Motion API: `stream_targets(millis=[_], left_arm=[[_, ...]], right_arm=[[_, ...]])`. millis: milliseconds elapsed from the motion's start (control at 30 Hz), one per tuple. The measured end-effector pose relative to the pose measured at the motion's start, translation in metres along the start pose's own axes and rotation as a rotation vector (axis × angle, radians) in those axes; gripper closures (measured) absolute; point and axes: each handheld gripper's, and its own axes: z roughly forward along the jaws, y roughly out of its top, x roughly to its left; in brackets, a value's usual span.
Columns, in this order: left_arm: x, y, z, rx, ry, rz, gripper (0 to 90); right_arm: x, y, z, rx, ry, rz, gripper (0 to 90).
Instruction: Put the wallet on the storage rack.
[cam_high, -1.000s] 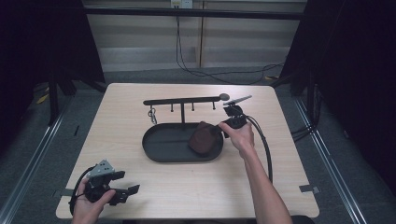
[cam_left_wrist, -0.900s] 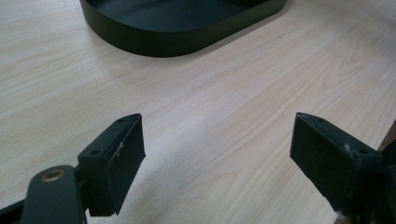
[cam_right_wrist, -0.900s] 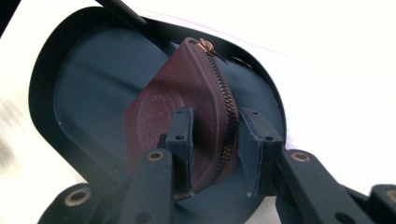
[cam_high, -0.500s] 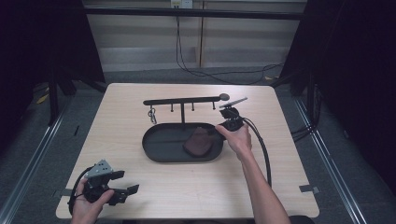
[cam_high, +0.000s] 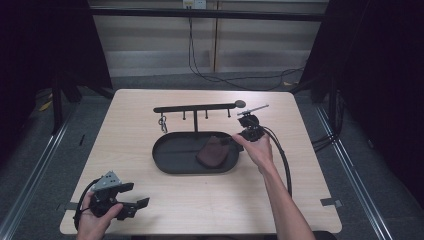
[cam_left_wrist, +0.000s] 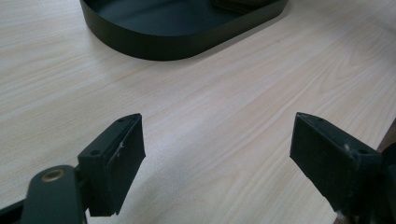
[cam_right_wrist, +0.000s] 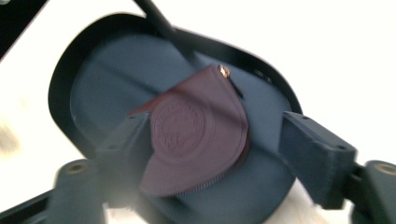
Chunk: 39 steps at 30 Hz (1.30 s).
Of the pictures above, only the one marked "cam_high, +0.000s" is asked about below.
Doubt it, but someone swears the hand-held gripper black cable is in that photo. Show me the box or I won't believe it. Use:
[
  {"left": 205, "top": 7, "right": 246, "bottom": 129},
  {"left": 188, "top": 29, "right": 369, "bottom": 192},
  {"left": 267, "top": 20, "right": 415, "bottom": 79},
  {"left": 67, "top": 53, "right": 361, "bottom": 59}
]
[
  {"left": 259, "top": 124, "right": 294, "bottom": 198},
  {"left": 72, "top": 178, "right": 102, "bottom": 232}
]

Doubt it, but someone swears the brown leather pouch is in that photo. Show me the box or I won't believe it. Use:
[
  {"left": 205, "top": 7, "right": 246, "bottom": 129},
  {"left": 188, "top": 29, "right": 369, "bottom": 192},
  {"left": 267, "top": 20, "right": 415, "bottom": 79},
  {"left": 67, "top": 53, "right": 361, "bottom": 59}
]
[{"left": 195, "top": 135, "right": 231, "bottom": 170}]

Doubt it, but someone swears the metal floor rail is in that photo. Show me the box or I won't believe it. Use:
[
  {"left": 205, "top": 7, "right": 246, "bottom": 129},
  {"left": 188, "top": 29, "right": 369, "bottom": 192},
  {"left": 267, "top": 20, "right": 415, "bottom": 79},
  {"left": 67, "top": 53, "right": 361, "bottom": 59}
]
[
  {"left": 0, "top": 99, "right": 81, "bottom": 240},
  {"left": 313, "top": 104, "right": 398, "bottom": 240}
]

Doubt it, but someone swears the black curtain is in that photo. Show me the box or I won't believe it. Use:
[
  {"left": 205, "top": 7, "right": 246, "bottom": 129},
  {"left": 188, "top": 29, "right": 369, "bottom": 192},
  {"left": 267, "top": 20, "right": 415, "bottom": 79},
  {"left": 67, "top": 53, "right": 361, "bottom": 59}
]
[
  {"left": 298, "top": 0, "right": 424, "bottom": 209},
  {"left": 0, "top": 0, "right": 113, "bottom": 164}
]

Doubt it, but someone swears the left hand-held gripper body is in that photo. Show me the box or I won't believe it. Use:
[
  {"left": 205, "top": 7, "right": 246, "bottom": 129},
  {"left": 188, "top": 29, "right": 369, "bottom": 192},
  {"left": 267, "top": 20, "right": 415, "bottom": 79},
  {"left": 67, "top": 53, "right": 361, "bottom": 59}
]
[{"left": 88, "top": 170, "right": 125, "bottom": 218}]

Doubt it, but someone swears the person's left hand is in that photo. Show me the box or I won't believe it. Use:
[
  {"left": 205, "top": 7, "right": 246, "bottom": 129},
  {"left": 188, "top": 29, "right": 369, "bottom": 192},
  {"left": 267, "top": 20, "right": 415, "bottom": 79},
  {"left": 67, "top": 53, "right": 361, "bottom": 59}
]
[{"left": 76, "top": 191, "right": 125, "bottom": 240}]

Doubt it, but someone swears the silver metal key ring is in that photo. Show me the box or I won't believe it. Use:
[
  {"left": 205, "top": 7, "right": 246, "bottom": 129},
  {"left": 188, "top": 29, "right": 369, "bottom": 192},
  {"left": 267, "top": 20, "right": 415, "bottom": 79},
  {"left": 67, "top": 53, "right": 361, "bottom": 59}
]
[{"left": 157, "top": 113, "right": 169, "bottom": 134}]

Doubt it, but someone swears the black floor cable bundle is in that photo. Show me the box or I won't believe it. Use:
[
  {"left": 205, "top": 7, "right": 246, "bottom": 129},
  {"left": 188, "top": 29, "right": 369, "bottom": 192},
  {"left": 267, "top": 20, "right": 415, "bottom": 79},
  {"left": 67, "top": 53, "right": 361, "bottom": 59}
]
[{"left": 311, "top": 131, "right": 340, "bottom": 154}]

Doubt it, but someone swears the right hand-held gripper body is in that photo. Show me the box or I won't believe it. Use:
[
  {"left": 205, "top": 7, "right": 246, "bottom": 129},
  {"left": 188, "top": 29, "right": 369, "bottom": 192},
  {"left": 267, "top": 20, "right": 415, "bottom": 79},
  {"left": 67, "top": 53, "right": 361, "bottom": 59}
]
[{"left": 236, "top": 104, "right": 270, "bottom": 143}]

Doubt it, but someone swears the yellow floor scrap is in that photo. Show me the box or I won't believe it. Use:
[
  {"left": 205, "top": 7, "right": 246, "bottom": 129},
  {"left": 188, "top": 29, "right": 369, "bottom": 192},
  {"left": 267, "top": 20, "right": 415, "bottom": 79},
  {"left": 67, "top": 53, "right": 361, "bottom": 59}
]
[{"left": 38, "top": 99, "right": 54, "bottom": 112}]

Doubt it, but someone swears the black horizontal metal bar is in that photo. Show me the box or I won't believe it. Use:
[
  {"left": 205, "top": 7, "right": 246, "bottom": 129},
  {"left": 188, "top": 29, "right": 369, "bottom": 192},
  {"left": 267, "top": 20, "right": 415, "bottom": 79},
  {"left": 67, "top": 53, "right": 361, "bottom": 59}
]
[{"left": 89, "top": 7, "right": 329, "bottom": 23}]

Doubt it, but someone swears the black metal stand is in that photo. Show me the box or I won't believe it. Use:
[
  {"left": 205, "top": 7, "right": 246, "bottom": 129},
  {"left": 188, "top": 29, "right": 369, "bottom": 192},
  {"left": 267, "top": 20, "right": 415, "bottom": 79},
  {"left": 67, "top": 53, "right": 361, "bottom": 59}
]
[{"left": 49, "top": 76, "right": 83, "bottom": 136}]

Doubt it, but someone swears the grey tape strip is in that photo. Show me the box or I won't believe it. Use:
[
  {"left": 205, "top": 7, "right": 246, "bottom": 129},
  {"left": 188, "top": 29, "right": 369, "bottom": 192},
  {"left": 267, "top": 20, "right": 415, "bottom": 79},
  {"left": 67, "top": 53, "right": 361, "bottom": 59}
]
[
  {"left": 55, "top": 201, "right": 79, "bottom": 212},
  {"left": 319, "top": 197, "right": 343, "bottom": 208}
]

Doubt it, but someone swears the left hand-held gripper black cable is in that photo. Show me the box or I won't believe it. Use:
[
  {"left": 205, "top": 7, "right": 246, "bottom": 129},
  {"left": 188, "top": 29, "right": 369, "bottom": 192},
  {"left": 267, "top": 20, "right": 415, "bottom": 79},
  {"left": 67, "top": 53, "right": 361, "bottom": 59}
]
[{"left": 72, "top": 178, "right": 102, "bottom": 232}]

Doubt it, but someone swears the person's right hand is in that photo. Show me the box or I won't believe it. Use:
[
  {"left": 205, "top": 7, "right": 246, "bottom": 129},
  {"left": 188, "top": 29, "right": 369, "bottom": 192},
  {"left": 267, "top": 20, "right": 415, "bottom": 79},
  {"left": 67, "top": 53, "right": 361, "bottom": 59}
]
[{"left": 232, "top": 133, "right": 275, "bottom": 175}]

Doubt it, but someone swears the right hand-held gripper black cable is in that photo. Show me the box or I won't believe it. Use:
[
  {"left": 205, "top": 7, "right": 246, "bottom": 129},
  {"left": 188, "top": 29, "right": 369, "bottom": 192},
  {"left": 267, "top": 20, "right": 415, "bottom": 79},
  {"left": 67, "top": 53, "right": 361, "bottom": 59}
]
[{"left": 259, "top": 124, "right": 294, "bottom": 198}]

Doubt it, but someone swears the white wall power outlet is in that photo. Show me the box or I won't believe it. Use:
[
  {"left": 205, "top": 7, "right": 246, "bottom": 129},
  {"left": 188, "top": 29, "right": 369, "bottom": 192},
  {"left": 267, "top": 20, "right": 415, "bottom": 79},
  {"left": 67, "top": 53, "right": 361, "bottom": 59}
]
[{"left": 182, "top": 0, "right": 208, "bottom": 10}]

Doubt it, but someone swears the black key rack with tray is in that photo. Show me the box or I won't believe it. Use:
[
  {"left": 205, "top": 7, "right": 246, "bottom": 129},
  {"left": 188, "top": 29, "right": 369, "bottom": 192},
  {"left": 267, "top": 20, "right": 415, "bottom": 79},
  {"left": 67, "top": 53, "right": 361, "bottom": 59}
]
[{"left": 152, "top": 99, "right": 247, "bottom": 175}]

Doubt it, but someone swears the black hanging wall cable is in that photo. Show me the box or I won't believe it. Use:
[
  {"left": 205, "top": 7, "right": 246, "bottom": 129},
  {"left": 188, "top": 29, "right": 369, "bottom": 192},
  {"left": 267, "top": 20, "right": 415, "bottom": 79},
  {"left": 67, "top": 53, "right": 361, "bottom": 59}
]
[{"left": 187, "top": 16, "right": 305, "bottom": 92}]

